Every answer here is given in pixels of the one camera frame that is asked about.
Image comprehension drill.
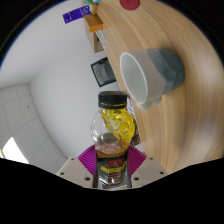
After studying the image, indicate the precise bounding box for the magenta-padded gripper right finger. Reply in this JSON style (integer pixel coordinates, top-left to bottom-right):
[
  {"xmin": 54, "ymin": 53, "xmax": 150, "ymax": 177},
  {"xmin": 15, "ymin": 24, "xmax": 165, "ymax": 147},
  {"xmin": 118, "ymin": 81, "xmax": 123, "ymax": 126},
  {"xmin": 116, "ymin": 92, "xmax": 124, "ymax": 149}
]
[{"xmin": 127, "ymin": 144, "xmax": 168, "ymax": 190}]

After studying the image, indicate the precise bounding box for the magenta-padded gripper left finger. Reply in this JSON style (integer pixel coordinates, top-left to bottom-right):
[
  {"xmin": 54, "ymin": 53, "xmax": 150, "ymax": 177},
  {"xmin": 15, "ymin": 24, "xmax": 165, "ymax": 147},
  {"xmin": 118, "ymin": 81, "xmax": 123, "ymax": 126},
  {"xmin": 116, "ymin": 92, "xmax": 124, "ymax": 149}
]
[{"xmin": 55, "ymin": 143, "xmax": 98, "ymax": 190}]

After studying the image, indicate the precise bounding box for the clear bottle with black cap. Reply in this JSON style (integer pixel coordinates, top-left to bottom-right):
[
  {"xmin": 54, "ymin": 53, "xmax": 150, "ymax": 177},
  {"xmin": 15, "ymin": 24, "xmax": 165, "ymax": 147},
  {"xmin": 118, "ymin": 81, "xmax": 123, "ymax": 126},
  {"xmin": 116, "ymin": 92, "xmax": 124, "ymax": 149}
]
[{"xmin": 90, "ymin": 90, "xmax": 136, "ymax": 190}]

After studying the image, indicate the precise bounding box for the ceiling light panel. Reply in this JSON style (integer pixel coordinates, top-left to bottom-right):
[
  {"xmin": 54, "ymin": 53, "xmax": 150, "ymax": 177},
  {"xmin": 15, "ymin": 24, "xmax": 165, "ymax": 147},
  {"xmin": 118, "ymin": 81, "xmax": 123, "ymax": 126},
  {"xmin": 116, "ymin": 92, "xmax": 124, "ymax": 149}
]
[{"xmin": 2, "ymin": 136, "xmax": 30, "ymax": 165}]

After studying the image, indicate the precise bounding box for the white and green leaflet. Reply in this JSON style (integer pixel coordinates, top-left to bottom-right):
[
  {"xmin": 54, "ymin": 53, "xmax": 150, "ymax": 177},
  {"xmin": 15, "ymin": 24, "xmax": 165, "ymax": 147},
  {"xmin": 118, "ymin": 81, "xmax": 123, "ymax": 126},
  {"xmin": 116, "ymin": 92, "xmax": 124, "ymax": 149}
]
[{"xmin": 126, "ymin": 97, "xmax": 136, "ymax": 118}]

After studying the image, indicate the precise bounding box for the white and grey mug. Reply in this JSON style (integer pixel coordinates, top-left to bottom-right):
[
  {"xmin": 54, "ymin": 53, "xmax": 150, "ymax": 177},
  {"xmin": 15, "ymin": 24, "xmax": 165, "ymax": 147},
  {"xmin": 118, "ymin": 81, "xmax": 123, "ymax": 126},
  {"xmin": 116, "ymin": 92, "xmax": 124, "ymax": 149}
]
[{"xmin": 119, "ymin": 48, "xmax": 186, "ymax": 111}]

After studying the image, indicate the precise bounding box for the black mesh office chair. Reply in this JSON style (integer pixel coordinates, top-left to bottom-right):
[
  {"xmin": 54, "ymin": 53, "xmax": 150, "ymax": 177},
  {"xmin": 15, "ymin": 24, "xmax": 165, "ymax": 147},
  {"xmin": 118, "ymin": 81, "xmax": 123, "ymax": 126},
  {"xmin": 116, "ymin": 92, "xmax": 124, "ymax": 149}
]
[{"xmin": 90, "ymin": 56, "xmax": 118, "ymax": 88}]

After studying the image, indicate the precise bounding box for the wooden side desk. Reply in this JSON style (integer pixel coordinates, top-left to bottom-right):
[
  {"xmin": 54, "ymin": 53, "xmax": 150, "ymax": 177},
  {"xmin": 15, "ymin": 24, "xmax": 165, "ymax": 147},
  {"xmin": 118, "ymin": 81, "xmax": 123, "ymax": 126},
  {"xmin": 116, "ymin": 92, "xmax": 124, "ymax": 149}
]
[{"xmin": 88, "ymin": 28, "xmax": 106, "ymax": 54}]

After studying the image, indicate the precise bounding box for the round grey-white disc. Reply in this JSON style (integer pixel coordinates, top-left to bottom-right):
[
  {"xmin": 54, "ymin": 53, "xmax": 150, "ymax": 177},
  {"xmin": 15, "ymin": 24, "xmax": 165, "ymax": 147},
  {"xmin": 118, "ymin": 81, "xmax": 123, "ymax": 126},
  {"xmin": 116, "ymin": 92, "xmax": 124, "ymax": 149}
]
[{"xmin": 99, "ymin": 30, "xmax": 108, "ymax": 48}]

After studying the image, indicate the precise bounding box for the purple printed pouch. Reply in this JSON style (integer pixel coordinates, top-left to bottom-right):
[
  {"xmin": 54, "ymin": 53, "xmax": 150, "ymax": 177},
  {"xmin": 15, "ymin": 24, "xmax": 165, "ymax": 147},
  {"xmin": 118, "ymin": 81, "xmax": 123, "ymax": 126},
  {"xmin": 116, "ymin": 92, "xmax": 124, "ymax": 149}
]
[{"xmin": 62, "ymin": 7, "xmax": 92, "ymax": 25}]

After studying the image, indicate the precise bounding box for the small tan box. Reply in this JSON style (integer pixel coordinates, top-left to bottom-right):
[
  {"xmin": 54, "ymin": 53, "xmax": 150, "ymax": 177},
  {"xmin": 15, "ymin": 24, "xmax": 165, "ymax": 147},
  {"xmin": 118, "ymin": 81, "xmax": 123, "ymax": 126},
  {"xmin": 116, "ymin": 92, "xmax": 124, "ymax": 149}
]
[{"xmin": 90, "ymin": 3, "xmax": 100, "ymax": 16}]

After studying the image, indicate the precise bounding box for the flat round red coaster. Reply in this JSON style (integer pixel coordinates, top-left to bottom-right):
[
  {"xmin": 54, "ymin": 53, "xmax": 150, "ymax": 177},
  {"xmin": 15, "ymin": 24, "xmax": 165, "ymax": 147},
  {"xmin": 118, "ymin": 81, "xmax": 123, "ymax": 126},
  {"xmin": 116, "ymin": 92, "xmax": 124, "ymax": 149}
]
[{"xmin": 119, "ymin": 0, "xmax": 141, "ymax": 11}]

